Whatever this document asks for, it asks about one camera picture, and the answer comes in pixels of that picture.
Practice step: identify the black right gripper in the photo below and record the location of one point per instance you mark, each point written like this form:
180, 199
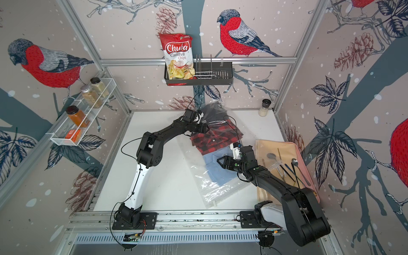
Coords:
226, 159

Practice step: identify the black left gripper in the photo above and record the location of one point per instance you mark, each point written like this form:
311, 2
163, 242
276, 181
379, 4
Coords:
204, 128

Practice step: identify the grey pinstriped shirt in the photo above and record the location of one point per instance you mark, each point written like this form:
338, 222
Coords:
214, 114

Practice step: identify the light blue cloth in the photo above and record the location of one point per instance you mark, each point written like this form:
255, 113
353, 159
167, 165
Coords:
216, 173

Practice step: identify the red black plaid shirt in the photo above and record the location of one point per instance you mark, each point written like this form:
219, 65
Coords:
219, 136

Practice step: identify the clear plastic vacuum bag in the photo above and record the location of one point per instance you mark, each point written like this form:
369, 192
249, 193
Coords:
211, 193

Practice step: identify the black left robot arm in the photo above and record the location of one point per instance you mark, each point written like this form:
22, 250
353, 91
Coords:
150, 154

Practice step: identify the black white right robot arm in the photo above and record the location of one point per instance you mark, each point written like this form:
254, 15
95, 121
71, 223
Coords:
303, 215

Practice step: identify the beige folded cloth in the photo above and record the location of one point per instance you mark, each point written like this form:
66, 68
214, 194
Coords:
263, 147

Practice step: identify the red Chuba cassava chips bag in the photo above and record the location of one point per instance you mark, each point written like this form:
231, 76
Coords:
177, 49

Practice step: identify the silver fork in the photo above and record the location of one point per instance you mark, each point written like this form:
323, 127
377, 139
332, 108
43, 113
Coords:
280, 172

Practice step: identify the black fork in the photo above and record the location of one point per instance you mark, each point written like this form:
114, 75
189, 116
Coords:
292, 169

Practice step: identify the pepper grinder black cap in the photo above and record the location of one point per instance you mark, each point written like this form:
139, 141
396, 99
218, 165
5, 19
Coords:
263, 110

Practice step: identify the pink tray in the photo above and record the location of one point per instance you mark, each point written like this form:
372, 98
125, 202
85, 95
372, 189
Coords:
307, 178

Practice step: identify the spice jar black lid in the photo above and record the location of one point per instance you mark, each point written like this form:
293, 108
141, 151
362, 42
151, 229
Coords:
99, 87

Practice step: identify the orange sauce jar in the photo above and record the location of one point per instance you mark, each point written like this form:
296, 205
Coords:
77, 116

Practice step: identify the small orange box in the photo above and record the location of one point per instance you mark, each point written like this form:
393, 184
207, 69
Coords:
74, 135

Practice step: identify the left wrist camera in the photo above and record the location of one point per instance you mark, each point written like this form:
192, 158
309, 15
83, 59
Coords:
198, 117

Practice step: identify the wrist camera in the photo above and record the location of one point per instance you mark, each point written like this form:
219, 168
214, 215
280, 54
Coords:
235, 148
198, 117

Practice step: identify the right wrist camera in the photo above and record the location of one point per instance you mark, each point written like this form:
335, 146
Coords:
235, 148

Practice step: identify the black wire wall basket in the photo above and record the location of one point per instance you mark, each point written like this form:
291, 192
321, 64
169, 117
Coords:
205, 73

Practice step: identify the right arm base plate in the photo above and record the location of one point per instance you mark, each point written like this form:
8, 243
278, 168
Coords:
253, 219

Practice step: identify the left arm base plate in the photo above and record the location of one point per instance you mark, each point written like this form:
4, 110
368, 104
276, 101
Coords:
136, 221

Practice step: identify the clear acrylic wall shelf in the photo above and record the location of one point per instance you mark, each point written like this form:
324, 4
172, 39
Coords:
58, 136

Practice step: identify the aluminium mounting rail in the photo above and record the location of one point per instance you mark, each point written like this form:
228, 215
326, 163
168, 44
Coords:
167, 221

